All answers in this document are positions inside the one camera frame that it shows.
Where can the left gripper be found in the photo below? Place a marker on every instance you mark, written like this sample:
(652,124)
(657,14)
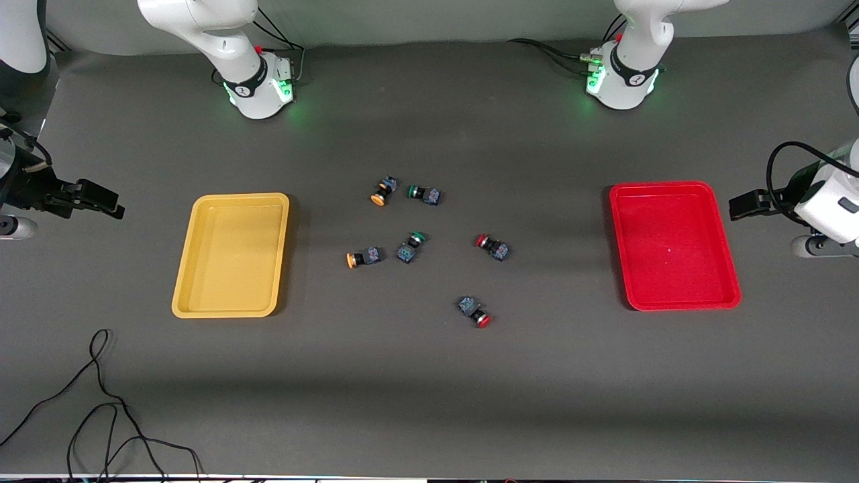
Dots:
(782,198)

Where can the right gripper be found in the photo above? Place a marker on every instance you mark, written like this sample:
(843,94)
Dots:
(31,186)

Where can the red push button switch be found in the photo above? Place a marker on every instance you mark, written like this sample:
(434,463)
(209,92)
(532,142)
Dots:
(492,247)
(474,310)

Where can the yellow push button switch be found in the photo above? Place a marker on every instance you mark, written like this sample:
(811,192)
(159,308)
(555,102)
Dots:
(383,191)
(364,257)

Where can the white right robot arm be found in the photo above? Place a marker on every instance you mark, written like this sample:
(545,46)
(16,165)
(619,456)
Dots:
(201,27)

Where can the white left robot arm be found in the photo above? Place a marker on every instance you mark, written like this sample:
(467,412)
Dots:
(631,87)

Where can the red plastic tray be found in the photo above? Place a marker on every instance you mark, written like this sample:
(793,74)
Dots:
(674,248)

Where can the yellow plastic tray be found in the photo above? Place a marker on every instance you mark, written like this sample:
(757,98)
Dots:
(231,268)

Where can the dark grey table mat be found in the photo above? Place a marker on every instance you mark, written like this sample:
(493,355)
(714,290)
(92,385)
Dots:
(429,402)

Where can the green push button switch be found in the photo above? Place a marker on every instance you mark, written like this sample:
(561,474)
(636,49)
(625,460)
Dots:
(425,194)
(410,247)

